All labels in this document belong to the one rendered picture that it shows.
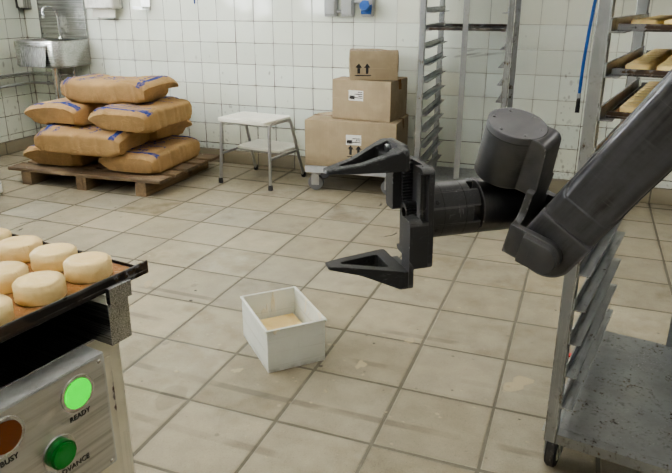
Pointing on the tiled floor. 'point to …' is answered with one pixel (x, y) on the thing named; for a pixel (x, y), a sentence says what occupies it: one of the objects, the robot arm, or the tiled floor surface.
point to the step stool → (260, 139)
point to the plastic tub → (283, 328)
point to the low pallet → (88, 175)
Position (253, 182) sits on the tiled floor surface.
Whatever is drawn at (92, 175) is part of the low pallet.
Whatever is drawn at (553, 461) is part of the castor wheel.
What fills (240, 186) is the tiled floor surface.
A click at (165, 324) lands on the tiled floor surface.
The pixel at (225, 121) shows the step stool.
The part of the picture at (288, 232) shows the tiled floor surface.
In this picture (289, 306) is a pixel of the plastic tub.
